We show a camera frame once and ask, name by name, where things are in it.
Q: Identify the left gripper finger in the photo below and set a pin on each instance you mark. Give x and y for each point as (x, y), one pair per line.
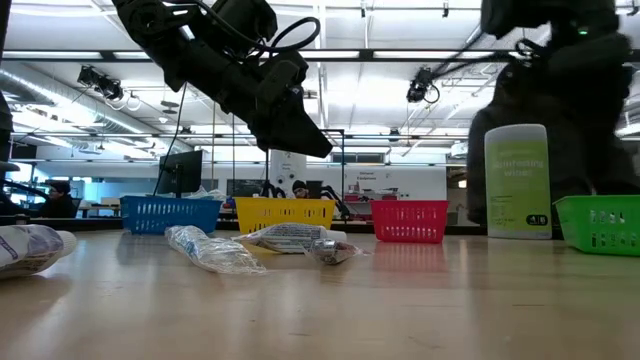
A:
(300, 135)

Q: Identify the white wrapper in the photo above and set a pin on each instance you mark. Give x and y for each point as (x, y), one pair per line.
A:
(290, 237)

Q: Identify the packaged silver nail clipper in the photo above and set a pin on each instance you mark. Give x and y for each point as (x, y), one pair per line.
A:
(332, 251)

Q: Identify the white blue toothpaste tube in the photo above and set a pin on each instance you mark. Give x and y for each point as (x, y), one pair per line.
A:
(30, 247)

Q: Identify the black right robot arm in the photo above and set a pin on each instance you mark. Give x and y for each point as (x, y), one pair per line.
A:
(550, 15)

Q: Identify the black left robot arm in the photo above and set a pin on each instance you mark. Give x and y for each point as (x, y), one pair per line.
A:
(165, 30)

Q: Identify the black background robot arm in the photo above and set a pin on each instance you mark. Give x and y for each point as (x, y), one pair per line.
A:
(272, 191)
(335, 195)

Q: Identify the white pillar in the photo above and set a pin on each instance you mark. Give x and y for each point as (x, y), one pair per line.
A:
(287, 167)

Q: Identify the person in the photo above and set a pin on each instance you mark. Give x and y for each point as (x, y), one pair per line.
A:
(300, 189)
(60, 202)

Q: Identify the black background screen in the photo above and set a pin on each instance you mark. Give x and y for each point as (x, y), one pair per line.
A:
(245, 187)

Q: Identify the yellow plastic basket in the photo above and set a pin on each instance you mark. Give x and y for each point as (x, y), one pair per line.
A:
(285, 210)

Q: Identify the green wipes canister white lid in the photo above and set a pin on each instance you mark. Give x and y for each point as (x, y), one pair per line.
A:
(517, 180)

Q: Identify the green plastic basket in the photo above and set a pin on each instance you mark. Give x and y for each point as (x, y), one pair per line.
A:
(600, 225)

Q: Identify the black background monitor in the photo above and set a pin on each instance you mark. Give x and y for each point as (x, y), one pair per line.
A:
(182, 172)

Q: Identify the black overhead rig beam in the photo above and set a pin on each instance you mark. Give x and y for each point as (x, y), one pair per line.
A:
(400, 55)

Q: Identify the red plastic basket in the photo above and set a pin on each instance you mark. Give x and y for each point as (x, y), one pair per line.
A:
(410, 220)

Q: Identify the blue plastic basket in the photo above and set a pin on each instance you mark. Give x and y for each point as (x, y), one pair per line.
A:
(170, 215)

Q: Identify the black camera on mount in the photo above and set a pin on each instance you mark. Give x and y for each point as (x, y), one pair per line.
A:
(419, 90)
(100, 82)

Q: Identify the silver ceiling air duct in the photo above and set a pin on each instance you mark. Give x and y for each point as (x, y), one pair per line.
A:
(30, 87)

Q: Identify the black aluminium table frame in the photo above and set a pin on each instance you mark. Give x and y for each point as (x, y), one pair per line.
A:
(75, 223)

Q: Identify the black rig post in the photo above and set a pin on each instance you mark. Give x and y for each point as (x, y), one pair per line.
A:
(4, 50)

